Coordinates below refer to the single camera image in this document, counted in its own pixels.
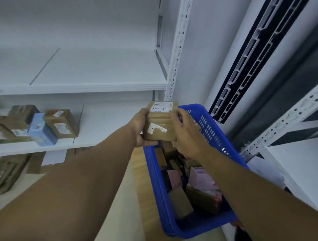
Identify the person's left hand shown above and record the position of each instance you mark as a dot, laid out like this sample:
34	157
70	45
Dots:
137	124

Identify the person's right hand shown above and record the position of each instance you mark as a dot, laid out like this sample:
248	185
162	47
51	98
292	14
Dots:
191	139

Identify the brown parcel marked 1-3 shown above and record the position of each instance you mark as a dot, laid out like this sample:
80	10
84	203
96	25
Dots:
159	119

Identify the pile of parcels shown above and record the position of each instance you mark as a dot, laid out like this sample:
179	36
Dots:
181	203

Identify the white metal shelf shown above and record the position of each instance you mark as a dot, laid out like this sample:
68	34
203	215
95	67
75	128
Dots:
298	163
99	69

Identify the blue plastic crate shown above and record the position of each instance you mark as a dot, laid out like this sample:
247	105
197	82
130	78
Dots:
159	198

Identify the bottom-shelf brown parcels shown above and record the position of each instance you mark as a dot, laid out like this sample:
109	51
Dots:
69	124

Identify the light blue box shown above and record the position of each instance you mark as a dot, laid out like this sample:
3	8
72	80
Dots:
42	134

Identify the brown parcel white label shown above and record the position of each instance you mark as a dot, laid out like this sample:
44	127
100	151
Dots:
22	111

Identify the green printed cardboard box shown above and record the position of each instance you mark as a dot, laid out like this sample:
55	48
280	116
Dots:
10	129

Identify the person's right forearm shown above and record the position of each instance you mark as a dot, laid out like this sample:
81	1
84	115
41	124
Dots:
268	198

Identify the person's left forearm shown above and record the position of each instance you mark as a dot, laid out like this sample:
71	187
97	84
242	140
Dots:
69	193

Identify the torn brown cardboard sheet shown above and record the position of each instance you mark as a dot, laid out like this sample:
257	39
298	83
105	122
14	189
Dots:
33	166

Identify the folded cardboard pad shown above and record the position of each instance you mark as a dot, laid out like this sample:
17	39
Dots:
12	171

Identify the small wooden table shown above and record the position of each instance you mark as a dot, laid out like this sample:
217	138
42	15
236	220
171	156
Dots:
144	198

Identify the white standing air conditioner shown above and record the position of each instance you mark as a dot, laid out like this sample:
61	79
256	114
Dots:
223	62

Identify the black bag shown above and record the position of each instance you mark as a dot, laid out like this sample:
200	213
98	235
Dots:
243	234

